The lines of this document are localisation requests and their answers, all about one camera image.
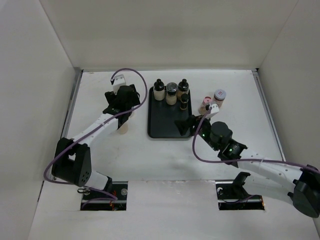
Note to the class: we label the black rectangular tray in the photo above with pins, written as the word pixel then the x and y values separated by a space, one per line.
pixel 162 117

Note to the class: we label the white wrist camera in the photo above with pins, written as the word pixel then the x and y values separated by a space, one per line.
pixel 118 81
pixel 211 110

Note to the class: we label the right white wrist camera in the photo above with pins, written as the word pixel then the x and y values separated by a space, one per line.
pixel 211 110

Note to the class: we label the grey grinder cap salt jar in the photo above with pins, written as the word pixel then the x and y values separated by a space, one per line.
pixel 171 93

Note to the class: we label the pink cap spice jar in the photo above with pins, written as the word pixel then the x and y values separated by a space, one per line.
pixel 205 105

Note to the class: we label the black cap white powder bottle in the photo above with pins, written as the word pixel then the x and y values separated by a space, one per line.
pixel 159 90

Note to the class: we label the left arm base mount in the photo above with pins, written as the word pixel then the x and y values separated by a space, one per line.
pixel 98 200

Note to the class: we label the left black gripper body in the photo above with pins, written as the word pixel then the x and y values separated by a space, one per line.
pixel 112 97

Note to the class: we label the red label spice jar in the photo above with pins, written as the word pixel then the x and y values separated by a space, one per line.
pixel 219 97

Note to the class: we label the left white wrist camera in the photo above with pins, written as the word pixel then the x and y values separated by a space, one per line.
pixel 118 81

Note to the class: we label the small black cap spice jar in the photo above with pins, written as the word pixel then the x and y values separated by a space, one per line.
pixel 184 99

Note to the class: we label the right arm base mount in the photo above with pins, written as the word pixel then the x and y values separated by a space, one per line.
pixel 232 196

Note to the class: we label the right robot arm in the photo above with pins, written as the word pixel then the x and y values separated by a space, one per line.
pixel 292 183

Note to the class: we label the yellow cap spice jar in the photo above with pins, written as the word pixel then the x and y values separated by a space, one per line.
pixel 123 129

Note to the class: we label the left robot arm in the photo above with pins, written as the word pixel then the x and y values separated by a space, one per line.
pixel 72 160

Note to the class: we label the black cap brown spice bottle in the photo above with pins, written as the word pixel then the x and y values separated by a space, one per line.
pixel 182 88

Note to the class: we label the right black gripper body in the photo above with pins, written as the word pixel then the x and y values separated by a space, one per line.
pixel 204 131

